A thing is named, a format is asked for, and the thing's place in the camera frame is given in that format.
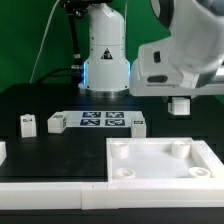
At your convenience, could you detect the white front fence rail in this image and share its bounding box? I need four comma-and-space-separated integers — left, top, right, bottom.
0, 179, 224, 210

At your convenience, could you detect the black cable bundle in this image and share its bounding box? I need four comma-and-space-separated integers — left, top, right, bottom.
34, 0, 88, 84

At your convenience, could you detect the white square tabletop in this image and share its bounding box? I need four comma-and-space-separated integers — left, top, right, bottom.
106, 138, 224, 183

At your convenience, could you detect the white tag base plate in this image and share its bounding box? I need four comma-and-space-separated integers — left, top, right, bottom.
67, 111, 143, 128

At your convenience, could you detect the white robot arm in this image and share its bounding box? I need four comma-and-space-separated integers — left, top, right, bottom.
79, 0, 224, 96

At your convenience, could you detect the grey thin cable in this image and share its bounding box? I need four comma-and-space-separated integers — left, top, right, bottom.
29, 0, 62, 84

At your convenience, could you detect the white left fence piece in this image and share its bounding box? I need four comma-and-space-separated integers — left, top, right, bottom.
0, 141, 7, 166

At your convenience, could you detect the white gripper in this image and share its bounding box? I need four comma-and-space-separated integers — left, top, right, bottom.
130, 39, 224, 97

